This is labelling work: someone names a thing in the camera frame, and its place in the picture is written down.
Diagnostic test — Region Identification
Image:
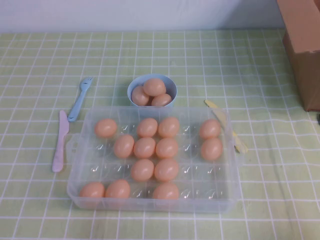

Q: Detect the yellow plastic knife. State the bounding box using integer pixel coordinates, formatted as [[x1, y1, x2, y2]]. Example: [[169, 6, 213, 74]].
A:
[[204, 99, 249, 154]]

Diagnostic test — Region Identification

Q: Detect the tan egg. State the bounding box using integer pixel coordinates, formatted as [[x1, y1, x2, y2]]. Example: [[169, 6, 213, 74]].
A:
[[143, 78, 167, 97], [130, 159, 155, 182], [151, 93, 173, 107], [200, 137, 224, 161], [79, 181, 106, 199], [94, 118, 118, 138], [152, 182, 180, 200], [105, 179, 131, 199], [199, 118, 222, 140], [157, 116, 181, 138], [136, 117, 159, 138], [155, 137, 179, 160], [131, 85, 150, 106], [154, 158, 180, 183], [133, 136, 157, 159], [113, 134, 135, 159]]

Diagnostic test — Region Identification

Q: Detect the light blue plastic fork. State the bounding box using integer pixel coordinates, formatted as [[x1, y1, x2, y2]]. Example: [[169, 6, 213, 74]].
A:
[[67, 76, 94, 123]]

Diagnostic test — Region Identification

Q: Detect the light blue bowl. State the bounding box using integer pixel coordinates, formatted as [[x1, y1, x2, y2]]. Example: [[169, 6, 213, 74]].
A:
[[126, 73, 179, 117]]

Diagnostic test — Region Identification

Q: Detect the pink plastic knife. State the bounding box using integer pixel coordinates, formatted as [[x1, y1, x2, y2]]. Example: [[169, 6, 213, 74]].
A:
[[51, 109, 70, 173]]

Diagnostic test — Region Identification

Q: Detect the clear plastic egg box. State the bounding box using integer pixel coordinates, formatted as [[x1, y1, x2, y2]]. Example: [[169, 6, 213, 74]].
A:
[[66, 105, 246, 214]]

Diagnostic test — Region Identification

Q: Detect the brown cardboard box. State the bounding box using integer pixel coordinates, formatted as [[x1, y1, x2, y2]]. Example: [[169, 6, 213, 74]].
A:
[[275, 0, 320, 113]]

